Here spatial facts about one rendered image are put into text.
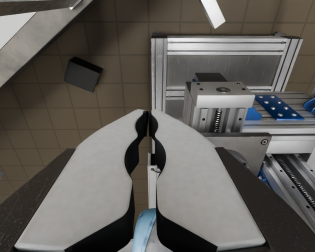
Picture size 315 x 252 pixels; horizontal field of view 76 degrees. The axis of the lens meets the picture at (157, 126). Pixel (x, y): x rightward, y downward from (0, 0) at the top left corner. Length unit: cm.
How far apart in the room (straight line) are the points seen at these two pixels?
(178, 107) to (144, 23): 57
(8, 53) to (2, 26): 12
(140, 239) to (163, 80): 101
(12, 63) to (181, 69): 84
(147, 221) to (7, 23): 81
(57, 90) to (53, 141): 49
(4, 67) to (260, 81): 132
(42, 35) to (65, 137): 121
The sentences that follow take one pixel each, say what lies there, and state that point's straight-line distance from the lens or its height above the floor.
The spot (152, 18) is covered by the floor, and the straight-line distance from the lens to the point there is 142.
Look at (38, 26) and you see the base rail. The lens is 81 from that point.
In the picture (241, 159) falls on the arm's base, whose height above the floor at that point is 106.
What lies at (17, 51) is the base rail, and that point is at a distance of 86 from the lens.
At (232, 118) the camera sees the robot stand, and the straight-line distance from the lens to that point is 55.
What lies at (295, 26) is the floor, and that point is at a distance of 170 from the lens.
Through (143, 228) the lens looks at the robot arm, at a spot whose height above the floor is 121.
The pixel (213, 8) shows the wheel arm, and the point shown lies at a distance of 59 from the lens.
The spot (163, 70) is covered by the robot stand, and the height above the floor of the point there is 21.
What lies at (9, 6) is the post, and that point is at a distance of 43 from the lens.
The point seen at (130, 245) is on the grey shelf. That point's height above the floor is 14.
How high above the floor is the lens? 142
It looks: 57 degrees down
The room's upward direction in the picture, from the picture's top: 178 degrees clockwise
